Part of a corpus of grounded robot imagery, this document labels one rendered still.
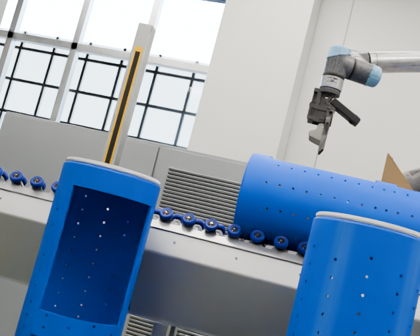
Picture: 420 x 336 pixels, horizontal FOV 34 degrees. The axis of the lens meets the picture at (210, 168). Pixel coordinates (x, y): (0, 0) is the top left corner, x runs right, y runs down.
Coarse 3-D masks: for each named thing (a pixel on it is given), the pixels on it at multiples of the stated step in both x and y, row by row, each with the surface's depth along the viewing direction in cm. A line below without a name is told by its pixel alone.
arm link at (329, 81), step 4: (324, 76) 228; (328, 76) 227; (332, 76) 226; (324, 80) 227; (328, 80) 227; (332, 80) 225; (336, 80) 226; (340, 80) 227; (320, 84) 229; (324, 84) 227; (328, 84) 226; (332, 84) 226; (336, 84) 226; (340, 84) 227; (332, 88) 226; (336, 88) 226; (340, 88) 227; (340, 92) 229
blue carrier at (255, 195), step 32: (256, 160) 219; (256, 192) 213; (288, 192) 212; (320, 192) 211; (352, 192) 211; (384, 192) 211; (416, 192) 213; (256, 224) 215; (288, 224) 212; (416, 224) 205
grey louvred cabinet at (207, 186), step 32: (32, 128) 430; (64, 128) 425; (0, 160) 431; (32, 160) 426; (64, 160) 421; (96, 160) 415; (128, 160) 411; (160, 160) 406; (192, 160) 401; (224, 160) 398; (160, 192) 402; (192, 192) 396; (224, 192) 392; (224, 224) 388; (0, 288) 415; (0, 320) 411; (128, 320) 392
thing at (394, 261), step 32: (320, 224) 165; (352, 224) 158; (320, 256) 162; (352, 256) 156; (384, 256) 155; (416, 256) 159; (320, 288) 159; (352, 288) 155; (384, 288) 155; (416, 288) 160; (320, 320) 157; (352, 320) 154; (384, 320) 154
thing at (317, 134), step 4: (320, 124) 225; (324, 124) 225; (320, 128) 224; (312, 132) 224; (316, 132) 224; (320, 132) 224; (312, 136) 224; (316, 136) 223; (320, 136) 223; (324, 136) 222; (320, 140) 222; (324, 140) 222; (320, 144) 222; (324, 144) 223; (320, 148) 223
